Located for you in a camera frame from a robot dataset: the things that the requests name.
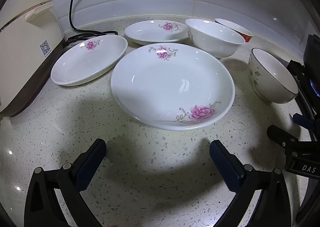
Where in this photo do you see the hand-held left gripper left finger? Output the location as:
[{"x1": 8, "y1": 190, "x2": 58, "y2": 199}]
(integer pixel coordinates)
[{"x1": 25, "y1": 138, "x2": 107, "y2": 227}]

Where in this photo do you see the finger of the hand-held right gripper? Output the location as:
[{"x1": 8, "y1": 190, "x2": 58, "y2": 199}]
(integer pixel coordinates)
[
  {"x1": 267, "y1": 125, "x2": 299, "y2": 148},
  {"x1": 292, "y1": 114, "x2": 316, "y2": 129}
]

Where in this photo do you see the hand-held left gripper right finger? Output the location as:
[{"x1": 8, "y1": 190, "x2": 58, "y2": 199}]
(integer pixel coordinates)
[{"x1": 209, "y1": 139, "x2": 298, "y2": 227}]

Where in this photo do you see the dark rimmed white bowl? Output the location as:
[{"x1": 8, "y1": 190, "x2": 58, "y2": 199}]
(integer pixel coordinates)
[{"x1": 248, "y1": 48, "x2": 299, "y2": 104}]

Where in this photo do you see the large floral white plate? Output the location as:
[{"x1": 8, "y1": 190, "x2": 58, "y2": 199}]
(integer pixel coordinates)
[{"x1": 110, "y1": 43, "x2": 235, "y2": 131}]

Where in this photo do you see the red banded white bowl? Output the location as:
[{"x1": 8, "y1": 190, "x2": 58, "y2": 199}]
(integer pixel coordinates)
[{"x1": 214, "y1": 18, "x2": 254, "y2": 43}]

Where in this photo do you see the large plain white bowl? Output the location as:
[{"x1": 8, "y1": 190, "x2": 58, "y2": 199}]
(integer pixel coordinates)
[{"x1": 185, "y1": 18, "x2": 246, "y2": 58}]

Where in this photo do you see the small floral white plate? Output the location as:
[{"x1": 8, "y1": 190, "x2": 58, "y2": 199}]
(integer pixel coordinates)
[
  {"x1": 124, "y1": 20, "x2": 190, "y2": 43},
  {"x1": 51, "y1": 35, "x2": 128, "y2": 86}
]

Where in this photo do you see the cream rice cooker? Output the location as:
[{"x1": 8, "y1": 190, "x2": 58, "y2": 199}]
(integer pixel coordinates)
[{"x1": 0, "y1": 0, "x2": 64, "y2": 117}]

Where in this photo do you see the black power cable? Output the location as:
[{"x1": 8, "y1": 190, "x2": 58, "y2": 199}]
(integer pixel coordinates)
[{"x1": 62, "y1": 0, "x2": 118, "y2": 49}]

